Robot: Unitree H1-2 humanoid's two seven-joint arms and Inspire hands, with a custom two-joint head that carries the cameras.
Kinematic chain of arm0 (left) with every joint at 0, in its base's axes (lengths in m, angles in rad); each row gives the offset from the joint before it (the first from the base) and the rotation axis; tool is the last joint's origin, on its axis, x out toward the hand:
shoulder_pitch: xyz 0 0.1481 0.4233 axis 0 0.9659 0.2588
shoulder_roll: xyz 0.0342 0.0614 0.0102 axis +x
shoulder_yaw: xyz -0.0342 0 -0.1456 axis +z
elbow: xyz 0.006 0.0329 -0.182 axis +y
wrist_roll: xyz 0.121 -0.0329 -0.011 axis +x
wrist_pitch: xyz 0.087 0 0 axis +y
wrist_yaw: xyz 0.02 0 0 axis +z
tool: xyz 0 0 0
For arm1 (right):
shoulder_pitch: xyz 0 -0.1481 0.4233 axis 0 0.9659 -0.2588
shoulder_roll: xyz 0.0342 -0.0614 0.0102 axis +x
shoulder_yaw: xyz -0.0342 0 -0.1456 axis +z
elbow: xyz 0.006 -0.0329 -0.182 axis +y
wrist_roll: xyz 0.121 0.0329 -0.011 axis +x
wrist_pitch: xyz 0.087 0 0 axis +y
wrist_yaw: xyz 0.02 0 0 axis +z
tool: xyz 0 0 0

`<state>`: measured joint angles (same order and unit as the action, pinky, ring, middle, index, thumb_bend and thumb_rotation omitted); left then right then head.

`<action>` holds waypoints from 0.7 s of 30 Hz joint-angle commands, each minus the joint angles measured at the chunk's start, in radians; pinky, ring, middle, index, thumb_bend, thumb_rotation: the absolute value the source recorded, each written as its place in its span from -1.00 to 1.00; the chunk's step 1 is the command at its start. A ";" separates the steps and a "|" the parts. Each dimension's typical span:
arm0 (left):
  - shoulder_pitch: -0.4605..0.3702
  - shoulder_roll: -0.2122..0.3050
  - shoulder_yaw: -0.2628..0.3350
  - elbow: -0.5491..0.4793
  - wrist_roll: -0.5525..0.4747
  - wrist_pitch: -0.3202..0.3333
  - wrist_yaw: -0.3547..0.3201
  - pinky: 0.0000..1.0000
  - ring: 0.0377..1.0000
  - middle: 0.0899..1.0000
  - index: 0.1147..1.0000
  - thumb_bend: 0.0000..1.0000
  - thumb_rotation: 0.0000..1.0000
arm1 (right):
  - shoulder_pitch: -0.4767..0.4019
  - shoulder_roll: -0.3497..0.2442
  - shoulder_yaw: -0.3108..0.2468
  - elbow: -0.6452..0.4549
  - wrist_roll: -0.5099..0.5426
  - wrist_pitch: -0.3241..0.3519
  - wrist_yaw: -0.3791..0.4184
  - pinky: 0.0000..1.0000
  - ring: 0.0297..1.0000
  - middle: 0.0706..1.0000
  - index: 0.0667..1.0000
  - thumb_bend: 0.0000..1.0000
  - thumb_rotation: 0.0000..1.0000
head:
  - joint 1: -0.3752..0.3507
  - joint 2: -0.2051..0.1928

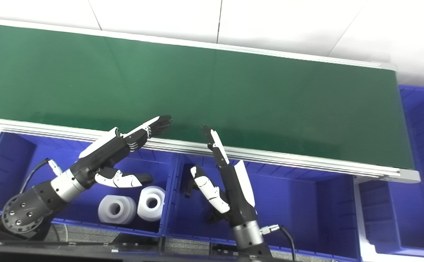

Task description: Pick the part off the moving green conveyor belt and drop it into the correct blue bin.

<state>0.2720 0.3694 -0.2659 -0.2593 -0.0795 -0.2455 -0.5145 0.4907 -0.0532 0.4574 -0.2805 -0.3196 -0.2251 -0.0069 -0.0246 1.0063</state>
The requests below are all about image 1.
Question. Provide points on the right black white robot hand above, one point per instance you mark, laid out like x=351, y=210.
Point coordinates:
x=239, y=196

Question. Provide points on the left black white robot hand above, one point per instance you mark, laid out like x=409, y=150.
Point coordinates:
x=102, y=153

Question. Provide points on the black flange part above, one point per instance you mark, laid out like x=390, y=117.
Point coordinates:
x=213, y=219

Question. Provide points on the white plastic cylinder part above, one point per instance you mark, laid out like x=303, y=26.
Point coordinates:
x=142, y=211
x=124, y=209

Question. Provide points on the green conveyor belt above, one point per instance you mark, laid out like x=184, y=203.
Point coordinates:
x=306, y=162
x=233, y=91

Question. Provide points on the black machined bracket part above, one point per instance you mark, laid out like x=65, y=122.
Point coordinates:
x=188, y=185

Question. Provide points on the black robot torso frame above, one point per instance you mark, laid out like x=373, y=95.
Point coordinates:
x=70, y=251

